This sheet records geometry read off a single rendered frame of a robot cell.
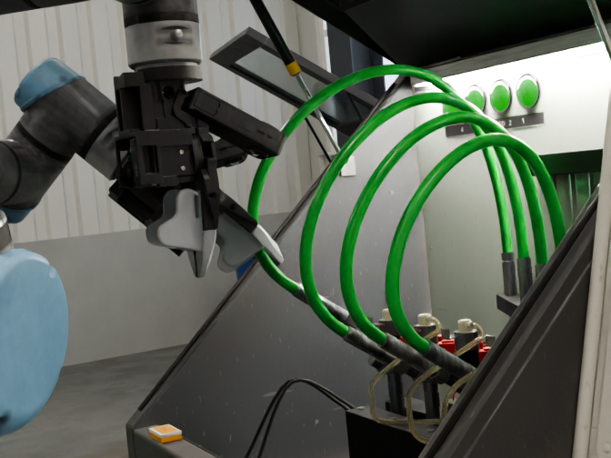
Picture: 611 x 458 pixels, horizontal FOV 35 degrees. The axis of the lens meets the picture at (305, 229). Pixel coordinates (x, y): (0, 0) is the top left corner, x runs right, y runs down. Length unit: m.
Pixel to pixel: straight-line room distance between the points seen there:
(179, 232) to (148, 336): 7.13
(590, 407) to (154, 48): 0.54
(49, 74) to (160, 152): 0.25
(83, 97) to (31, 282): 0.55
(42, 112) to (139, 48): 0.22
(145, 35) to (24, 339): 0.43
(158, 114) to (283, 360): 0.65
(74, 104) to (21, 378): 0.57
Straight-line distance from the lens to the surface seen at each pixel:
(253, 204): 1.16
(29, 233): 7.75
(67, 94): 1.16
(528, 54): 1.38
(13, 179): 1.12
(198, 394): 1.48
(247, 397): 1.52
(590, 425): 0.97
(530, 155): 1.06
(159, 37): 0.97
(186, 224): 0.97
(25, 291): 0.62
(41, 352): 0.65
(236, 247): 1.13
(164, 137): 0.95
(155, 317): 8.10
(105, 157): 1.15
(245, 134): 1.00
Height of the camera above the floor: 1.29
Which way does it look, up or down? 3 degrees down
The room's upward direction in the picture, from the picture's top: 5 degrees counter-clockwise
